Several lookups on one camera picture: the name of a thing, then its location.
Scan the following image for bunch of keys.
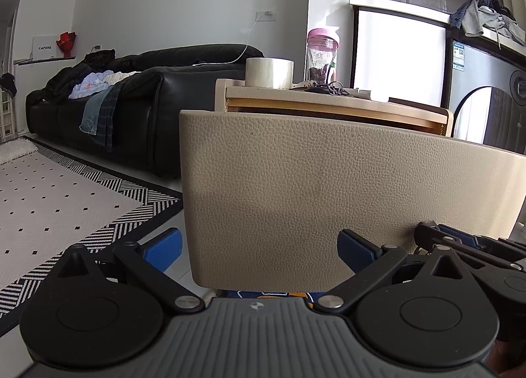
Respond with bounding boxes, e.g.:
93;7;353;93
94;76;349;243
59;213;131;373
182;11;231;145
306;81;349;96

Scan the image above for pile of grey clothes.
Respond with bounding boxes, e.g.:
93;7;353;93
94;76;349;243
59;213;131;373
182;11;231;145
449;0;525;46

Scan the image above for wall power socket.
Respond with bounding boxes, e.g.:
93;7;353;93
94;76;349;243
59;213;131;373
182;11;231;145
255;10;276;22

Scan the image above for beige bedside cabinet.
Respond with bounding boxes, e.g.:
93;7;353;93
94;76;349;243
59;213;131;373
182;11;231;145
215;79;454;137

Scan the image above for black white patterned rug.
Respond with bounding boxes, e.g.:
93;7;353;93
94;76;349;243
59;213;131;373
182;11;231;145
0;138;183;334

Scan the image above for red flower bouquet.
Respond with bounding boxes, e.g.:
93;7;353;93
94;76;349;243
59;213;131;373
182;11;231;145
56;32;77;58

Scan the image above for clothes on sofa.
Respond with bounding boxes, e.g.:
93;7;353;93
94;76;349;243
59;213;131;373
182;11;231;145
68;71;138;137

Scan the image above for pink lid plastic jar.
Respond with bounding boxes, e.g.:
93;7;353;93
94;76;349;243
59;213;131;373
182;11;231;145
304;26;340;85

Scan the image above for white charging cable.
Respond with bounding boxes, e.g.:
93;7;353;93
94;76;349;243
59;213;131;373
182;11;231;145
192;11;272;66

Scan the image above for white sign box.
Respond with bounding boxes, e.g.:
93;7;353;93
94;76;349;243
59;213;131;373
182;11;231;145
31;36;60;61

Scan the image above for clear tape roll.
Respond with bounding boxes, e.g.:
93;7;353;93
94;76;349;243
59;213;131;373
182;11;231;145
244;57;294;89

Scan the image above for blue cartoon floor mat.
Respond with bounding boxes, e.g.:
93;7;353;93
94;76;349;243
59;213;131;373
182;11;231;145
216;290;323;303

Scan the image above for black leather sofa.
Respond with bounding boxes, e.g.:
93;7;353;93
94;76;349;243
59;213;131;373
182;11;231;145
25;44;263;178

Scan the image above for beige leather drawer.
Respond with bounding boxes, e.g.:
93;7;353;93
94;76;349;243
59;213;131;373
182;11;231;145
179;111;525;291

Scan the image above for white cabinet door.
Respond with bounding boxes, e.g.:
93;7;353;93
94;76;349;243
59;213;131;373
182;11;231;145
354;9;446;106

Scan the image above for grey washing machine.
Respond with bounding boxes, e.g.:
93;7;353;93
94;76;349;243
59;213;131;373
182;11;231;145
448;41;525;154

